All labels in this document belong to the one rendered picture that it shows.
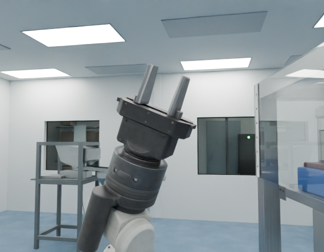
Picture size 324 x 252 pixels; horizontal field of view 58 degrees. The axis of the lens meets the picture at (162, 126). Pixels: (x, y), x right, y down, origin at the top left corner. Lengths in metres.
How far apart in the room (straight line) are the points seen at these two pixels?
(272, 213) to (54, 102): 6.07
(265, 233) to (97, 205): 0.79
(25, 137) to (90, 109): 1.63
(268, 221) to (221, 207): 4.75
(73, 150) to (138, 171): 3.92
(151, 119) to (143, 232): 0.17
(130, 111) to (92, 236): 0.19
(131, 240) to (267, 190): 0.73
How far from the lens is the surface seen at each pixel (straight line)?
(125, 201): 0.45
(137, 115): 0.43
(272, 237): 1.15
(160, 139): 0.42
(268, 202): 1.12
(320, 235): 0.92
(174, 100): 0.42
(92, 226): 0.46
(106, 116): 6.23
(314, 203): 0.93
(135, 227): 0.46
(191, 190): 5.85
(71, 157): 4.34
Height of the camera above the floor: 1.48
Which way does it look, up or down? 3 degrees up
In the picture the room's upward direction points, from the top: straight up
